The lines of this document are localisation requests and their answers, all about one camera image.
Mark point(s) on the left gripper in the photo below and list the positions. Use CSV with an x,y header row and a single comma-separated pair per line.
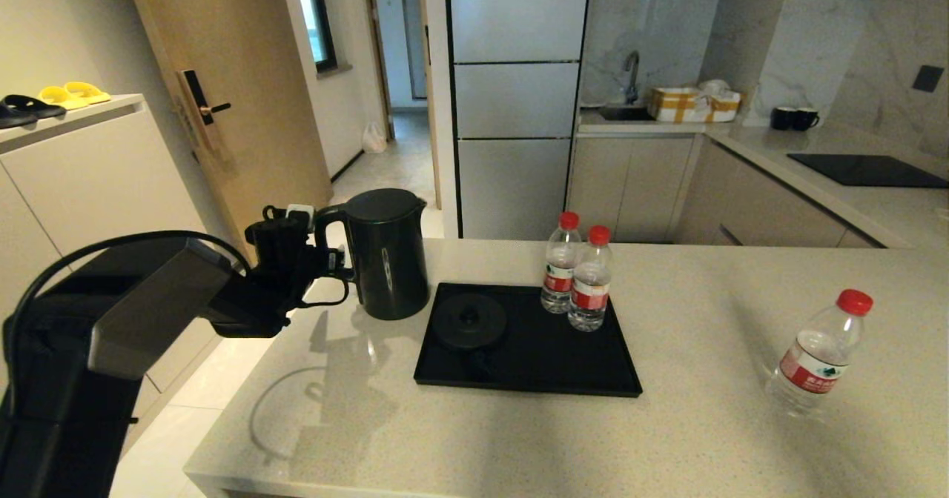
x,y
285,253

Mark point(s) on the black electric kettle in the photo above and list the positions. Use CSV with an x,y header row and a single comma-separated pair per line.
x,y
389,261

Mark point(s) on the red-capped water bottle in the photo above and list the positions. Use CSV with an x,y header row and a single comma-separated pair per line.
x,y
590,290
815,364
557,268

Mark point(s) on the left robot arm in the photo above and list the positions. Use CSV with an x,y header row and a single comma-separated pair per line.
x,y
148,313

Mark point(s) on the black round kettle base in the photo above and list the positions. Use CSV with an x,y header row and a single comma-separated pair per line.
x,y
468,320

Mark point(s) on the white plastic bag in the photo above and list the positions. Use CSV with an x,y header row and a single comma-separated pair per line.
x,y
374,138

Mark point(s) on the wooden door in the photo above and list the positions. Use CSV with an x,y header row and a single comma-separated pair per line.
x,y
252,75

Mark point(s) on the black rectangular tray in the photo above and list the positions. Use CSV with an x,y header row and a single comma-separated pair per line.
x,y
549,357

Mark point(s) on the grey refrigerator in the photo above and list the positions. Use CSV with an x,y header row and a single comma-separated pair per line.
x,y
515,98

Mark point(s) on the dark framed window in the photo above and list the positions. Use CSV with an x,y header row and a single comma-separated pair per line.
x,y
322,16

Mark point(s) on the white tall cabinet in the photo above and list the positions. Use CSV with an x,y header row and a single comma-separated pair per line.
x,y
96,179

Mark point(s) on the beige kitchen base cabinets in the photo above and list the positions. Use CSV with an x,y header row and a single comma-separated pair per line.
x,y
630,187

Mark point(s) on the yellow slipper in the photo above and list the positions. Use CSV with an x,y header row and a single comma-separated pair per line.
x,y
89,92
63,98

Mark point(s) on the kitchen sink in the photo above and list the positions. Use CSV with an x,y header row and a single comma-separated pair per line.
x,y
626,113

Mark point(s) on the black slipper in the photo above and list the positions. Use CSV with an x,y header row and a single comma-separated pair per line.
x,y
13,116
37,105

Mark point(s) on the metal kitchen faucet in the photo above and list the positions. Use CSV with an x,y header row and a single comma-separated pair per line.
x,y
632,75

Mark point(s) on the white box with yellow tape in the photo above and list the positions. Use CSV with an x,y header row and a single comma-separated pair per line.
x,y
676,105
723,109

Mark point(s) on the white crumpled bag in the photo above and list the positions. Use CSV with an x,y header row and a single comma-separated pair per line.
x,y
713,88

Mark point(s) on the black mug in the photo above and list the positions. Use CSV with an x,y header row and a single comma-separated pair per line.
x,y
781,118
804,119

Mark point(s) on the black induction cooktop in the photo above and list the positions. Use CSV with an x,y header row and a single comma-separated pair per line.
x,y
867,170

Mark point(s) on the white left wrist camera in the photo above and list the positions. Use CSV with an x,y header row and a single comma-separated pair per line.
x,y
300,211

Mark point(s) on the dark wall switch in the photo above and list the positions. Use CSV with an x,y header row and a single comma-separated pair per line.
x,y
928,78

